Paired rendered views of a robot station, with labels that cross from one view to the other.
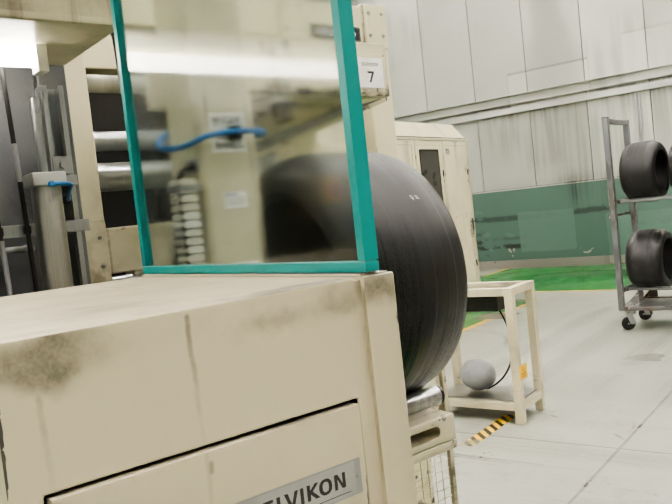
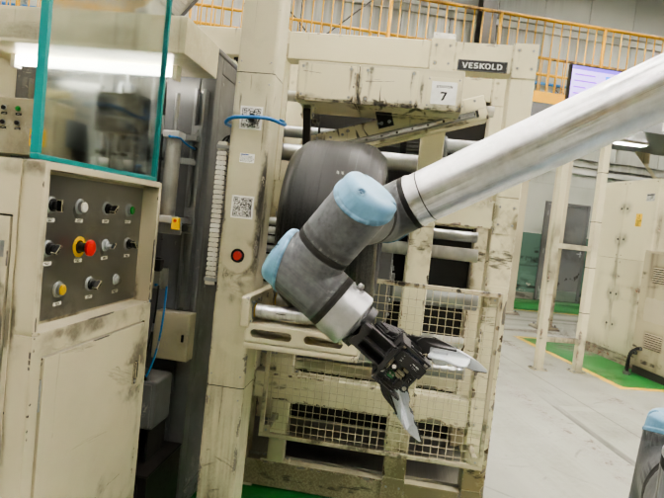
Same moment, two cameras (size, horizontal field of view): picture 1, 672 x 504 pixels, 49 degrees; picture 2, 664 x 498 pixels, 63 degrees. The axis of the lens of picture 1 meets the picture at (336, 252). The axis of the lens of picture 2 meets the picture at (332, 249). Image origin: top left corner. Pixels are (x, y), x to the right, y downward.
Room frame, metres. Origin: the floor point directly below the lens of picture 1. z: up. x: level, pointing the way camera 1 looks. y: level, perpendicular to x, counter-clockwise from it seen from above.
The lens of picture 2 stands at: (0.41, -1.29, 1.21)
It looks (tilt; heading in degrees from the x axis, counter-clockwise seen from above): 3 degrees down; 45
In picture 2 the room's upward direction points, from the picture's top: 6 degrees clockwise
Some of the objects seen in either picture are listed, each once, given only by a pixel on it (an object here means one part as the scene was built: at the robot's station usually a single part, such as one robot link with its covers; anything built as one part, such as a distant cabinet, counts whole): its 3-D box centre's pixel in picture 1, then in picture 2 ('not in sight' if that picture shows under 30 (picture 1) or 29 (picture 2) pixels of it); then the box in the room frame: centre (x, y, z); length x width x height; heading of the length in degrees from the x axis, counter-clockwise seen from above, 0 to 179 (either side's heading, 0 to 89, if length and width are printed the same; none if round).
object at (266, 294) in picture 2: not in sight; (262, 302); (1.55, 0.17, 0.90); 0.40 x 0.03 x 0.10; 38
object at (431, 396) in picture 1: (381, 413); (306, 316); (1.55, -0.06, 0.90); 0.35 x 0.05 x 0.05; 128
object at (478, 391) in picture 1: (483, 349); not in sight; (4.52, -0.84, 0.40); 0.60 x 0.35 x 0.80; 53
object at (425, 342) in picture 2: not in sight; (427, 351); (1.11, -0.82, 1.02); 0.09 x 0.02 x 0.05; 130
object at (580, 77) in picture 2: not in sight; (596, 98); (5.63, 0.71, 2.60); 0.60 x 0.05 x 0.55; 143
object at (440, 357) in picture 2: not in sight; (458, 363); (1.12, -0.87, 1.02); 0.09 x 0.06 x 0.03; 130
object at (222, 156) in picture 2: not in sight; (219, 213); (1.41, 0.27, 1.19); 0.05 x 0.04 x 0.48; 38
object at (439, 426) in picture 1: (382, 443); (302, 336); (1.55, -0.06, 0.84); 0.36 x 0.09 x 0.06; 128
